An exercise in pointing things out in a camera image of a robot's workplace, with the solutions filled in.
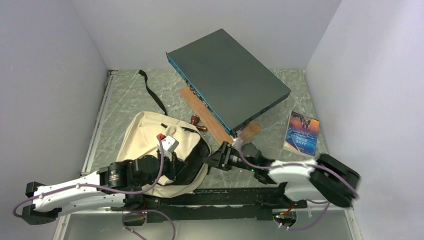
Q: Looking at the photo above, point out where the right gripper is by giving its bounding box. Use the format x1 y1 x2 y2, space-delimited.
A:
203 140 256 172

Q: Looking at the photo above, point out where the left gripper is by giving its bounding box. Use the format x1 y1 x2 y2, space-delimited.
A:
135 149 188 188

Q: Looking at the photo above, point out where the cream canvas backpack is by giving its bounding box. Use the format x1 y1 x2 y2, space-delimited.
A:
115 69 212 199

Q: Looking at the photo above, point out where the blue orange paperback book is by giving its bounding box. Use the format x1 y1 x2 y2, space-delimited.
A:
283 111 320 158

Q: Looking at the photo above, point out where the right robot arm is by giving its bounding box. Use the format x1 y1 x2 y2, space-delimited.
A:
203 142 361 208

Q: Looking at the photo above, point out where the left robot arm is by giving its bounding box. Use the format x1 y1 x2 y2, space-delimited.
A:
13 152 188 225

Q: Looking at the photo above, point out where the brown pipe tee fitting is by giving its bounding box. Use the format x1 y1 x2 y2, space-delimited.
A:
190 114 208 132

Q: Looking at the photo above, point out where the wooden board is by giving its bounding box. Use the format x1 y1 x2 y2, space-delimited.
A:
179 86 261 145

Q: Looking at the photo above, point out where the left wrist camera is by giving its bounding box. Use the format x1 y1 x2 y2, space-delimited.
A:
156 133 179 153

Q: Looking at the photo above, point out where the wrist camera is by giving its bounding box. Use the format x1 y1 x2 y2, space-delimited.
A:
232 127 250 149
156 133 179 153

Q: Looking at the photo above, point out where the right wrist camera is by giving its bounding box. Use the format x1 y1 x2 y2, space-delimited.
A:
232 127 250 149

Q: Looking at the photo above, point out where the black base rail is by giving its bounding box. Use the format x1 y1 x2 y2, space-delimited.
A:
132 187 309 223

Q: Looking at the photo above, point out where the dark grey network switch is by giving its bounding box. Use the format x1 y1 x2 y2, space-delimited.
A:
166 28 291 138

